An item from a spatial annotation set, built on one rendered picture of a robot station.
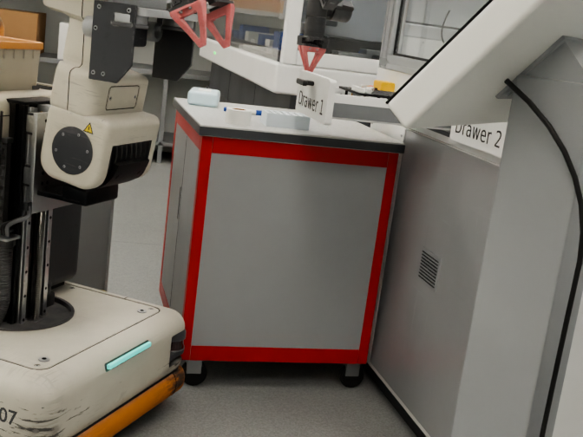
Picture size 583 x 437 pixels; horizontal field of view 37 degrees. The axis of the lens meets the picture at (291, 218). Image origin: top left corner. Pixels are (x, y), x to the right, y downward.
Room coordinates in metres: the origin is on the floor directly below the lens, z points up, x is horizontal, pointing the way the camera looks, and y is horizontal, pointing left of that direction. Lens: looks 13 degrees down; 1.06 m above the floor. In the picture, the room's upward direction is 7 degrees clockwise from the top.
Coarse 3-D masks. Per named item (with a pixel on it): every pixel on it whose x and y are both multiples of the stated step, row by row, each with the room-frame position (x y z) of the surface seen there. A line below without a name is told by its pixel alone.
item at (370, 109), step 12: (336, 96) 2.13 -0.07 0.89; (348, 96) 2.13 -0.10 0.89; (360, 96) 2.15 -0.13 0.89; (336, 108) 2.12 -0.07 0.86; (348, 108) 2.13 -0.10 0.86; (360, 108) 2.14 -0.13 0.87; (372, 108) 2.15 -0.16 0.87; (384, 108) 2.16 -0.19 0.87; (348, 120) 2.14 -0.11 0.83; (360, 120) 2.15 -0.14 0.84; (372, 120) 2.15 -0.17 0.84; (384, 120) 2.16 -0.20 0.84; (396, 120) 2.17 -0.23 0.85
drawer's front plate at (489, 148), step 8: (464, 128) 2.09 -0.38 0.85; (472, 128) 2.05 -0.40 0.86; (480, 128) 2.01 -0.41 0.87; (488, 128) 1.97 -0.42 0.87; (496, 128) 1.94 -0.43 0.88; (504, 128) 1.90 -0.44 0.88; (456, 136) 2.12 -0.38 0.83; (464, 136) 2.08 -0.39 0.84; (472, 136) 2.04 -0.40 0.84; (480, 136) 2.01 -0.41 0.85; (488, 136) 1.97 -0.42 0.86; (496, 136) 1.93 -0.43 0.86; (504, 136) 1.90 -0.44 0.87; (464, 144) 2.08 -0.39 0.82; (472, 144) 2.04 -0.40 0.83; (480, 144) 2.00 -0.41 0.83; (488, 144) 1.96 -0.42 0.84; (496, 144) 1.93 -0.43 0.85; (488, 152) 1.95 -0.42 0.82; (496, 152) 1.92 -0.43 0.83
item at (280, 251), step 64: (192, 128) 2.47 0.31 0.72; (256, 128) 2.32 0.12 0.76; (320, 128) 2.51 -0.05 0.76; (192, 192) 2.36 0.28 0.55; (256, 192) 2.32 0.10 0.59; (320, 192) 2.37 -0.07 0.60; (384, 192) 2.42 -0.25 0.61; (192, 256) 2.28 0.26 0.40; (256, 256) 2.33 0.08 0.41; (320, 256) 2.38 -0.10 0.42; (192, 320) 2.29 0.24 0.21; (256, 320) 2.34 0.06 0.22; (320, 320) 2.39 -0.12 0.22; (192, 384) 2.32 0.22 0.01
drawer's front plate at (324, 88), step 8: (304, 72) 2.34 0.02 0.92; (312, 80) 2.25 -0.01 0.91; (320, 80) 2.18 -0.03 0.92; (328, 80) 2.12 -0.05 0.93; (304, 88) 2.32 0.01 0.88; (312, 88) 2.24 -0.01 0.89; (320, 88) 2.17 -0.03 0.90; (328, 88) 2.11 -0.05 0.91; (312, 96) 2.23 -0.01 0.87; (320, 96) 2.16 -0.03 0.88; (328, 96) 2.10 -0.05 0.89; (296, 104) 2.37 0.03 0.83; (304, 104) 2.30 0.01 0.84; (320, 104) 2.15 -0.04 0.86; (328, 104) 2.10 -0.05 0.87; (304, 112) 2.29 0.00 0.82; (312, 112) 2.21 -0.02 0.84; (320, 112) 2.14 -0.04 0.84; (328, 112) 2.10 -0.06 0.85; (320, 120) 2.14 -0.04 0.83; (328, 120) 2.10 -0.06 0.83
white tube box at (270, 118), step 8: (264, 112) 2.45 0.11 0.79; (272, 112) 2.44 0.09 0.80; (280, 112) 2.47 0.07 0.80; (288, 112) 2.50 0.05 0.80; (264, 120) 2.44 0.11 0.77; (272, 120) 2.41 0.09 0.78; (280, 120) 2.41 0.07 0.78; (288, 120) 2.42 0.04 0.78; (296, 120) 2.42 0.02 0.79; (304, 120) 2.43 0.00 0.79; (296, 128) 2.43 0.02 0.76; (304, 128) 2.43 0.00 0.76
